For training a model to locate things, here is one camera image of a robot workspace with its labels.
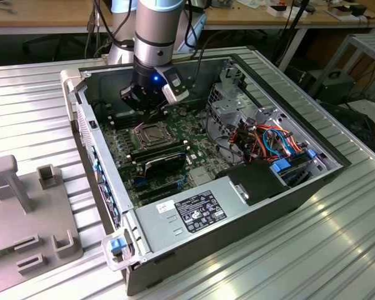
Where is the silver green CPU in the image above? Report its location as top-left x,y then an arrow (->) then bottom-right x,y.
142,127 -> 165,142

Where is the metal socket cover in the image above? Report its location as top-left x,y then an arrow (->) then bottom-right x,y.
136,124 -> 174,148

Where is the CPU socket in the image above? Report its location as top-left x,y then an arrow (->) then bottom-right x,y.
129,122 -> 178,153

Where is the black expansion slot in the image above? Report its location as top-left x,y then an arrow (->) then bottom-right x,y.
134,181 -> 179,196
138,187 -> 181,204

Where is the green motherboard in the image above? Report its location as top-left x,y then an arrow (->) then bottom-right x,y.
96,106 -> 219,209

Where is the black graphics card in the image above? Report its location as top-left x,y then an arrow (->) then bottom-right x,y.
144,152 -> 188,180

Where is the silver perforated drive cage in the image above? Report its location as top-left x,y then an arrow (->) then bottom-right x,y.
205,57 -> 290,163

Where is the silver chipset heatsink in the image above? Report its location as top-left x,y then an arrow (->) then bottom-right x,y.
189,170 -> 214,186

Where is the wooden desk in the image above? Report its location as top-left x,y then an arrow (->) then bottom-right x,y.
202,0 -> 375,63
0,0 -> 113,36

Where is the white box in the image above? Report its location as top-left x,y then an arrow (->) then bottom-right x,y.
266,4 -> 309,18

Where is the silver power supply unit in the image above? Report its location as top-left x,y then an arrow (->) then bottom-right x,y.
133,175 -> 250,254

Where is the black plastic shroud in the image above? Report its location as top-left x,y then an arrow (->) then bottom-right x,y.
227,162 -> 291,207

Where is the blue disk carrier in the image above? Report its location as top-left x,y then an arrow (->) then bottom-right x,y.
270,157 -> 312,176

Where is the blue plastic clip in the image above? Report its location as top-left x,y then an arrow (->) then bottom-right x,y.
110,238 -> 126,254

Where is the black equipment box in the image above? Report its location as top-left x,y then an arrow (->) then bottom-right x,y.
307,70 -> 356,106

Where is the black silver PC case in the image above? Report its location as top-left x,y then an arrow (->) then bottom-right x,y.
59,53 -> 353,296

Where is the grey parts rack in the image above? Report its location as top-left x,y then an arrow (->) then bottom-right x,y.
0,154 -> 84,276

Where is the brown cardboard box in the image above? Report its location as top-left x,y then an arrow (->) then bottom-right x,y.
324,4 -> 354,20

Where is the black bag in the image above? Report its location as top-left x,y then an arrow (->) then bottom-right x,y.
318,101 -> 375,151

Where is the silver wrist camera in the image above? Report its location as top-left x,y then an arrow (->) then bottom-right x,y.
154,64 -> 190,104

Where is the blue wire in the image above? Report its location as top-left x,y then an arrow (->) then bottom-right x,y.
264,127 -> 296,157

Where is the metal shelf frame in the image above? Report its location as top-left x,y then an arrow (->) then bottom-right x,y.
307,32 -> 375,98

